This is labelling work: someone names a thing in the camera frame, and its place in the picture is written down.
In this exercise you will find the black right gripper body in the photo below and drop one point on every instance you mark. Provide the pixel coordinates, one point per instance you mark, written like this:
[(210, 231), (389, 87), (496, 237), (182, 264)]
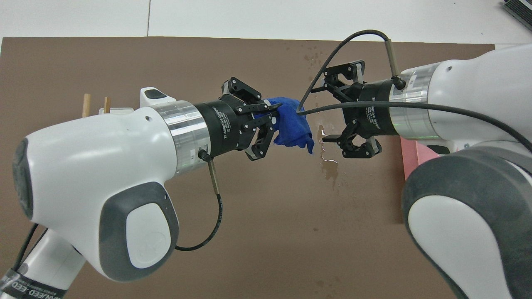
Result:
[(374, 120)]

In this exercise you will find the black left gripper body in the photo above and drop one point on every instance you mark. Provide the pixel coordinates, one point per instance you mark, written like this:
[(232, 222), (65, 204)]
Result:
[(224, 128)]

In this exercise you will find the blue towel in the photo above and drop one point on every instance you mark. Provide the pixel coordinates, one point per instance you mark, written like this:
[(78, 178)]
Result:
[(293, 128)]

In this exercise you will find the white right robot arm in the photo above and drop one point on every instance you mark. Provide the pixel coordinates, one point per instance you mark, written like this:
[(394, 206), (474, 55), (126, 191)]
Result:
[(478, 83)]

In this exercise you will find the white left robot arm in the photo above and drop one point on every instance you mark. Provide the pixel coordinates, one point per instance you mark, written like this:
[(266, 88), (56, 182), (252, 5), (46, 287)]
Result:
[(104, 158)]

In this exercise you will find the spilled water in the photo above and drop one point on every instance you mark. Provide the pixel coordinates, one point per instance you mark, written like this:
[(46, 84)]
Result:
[(330, 170)]

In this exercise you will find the pink plastic bin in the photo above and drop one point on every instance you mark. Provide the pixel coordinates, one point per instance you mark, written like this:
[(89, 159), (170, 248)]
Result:
[(411, 160)]

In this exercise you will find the brown table mat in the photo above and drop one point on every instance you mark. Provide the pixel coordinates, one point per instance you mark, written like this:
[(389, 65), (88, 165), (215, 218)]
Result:
[(270, 228)]

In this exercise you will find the white rack with wooden rods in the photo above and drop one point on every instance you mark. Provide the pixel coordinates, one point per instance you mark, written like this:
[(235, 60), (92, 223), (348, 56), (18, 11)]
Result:
[(86, 104)]

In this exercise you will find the grey ribbed device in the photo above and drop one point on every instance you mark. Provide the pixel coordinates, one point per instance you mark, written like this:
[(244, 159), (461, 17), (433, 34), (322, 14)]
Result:
[(519, 9)]

